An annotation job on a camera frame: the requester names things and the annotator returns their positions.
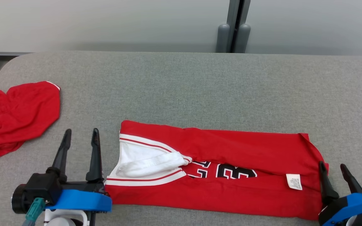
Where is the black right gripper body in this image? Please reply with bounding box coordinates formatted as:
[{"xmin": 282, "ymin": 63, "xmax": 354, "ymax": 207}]
[{"xmin": 319, "ymin": 199, "xmax": 342, "ymax": 225}]

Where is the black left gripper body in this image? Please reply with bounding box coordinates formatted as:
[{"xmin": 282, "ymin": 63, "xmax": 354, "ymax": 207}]
[{"xmin": 62, "ymin": 181, "xmax": 107, "ymax": 193}]

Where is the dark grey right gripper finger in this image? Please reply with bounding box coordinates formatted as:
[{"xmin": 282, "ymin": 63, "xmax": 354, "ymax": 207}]
[
  {"xmin": 319, "ymin": 161, "xmax": 339, "ymax": 205},
  {"xmin": 340, "ymin": 164, "xmax": 362, "ymax": 195}
]

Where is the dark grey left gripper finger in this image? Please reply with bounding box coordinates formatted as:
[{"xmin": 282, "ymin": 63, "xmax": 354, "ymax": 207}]
[
  {"xmin": 86, "ymin": 128, "xmax": 103, "ymax": 182},
  {"xmin": 46, "ymin": 129, "xmax": 72, "ymax": 182}
]

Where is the red shorts white hem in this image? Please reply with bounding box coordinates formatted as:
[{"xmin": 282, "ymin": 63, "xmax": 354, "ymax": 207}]
[{"xmin": 0, "ymin": 81, "xmax": 61, "ymax": 159}]

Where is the red basketball jersey white trim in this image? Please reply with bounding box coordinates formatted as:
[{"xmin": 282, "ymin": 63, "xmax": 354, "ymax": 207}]
[{"xmin": 105, "ymin": 120, "xmax": 329, "ymax": 220}]

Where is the grey partition foot cap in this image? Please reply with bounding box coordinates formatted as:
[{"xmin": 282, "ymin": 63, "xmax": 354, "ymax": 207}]
[
  {"xmin": 234, "ymin": 24, "xmax": 251, "ymax": 53},
  {"xmin": 216, "ymin": 24, "xmax": 231, "ymax": 53}
]

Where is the teal left camera cable connector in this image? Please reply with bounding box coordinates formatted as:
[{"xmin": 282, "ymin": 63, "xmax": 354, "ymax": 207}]
[{"xmin": 22, "ymin": 198, "xmax": 45, "ymax": 226}]

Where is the grey partition post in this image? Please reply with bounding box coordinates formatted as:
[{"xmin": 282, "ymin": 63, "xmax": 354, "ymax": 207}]
[{"xmin": 227, "ymin": 0, "xmax": 251, "ymax": 53}]

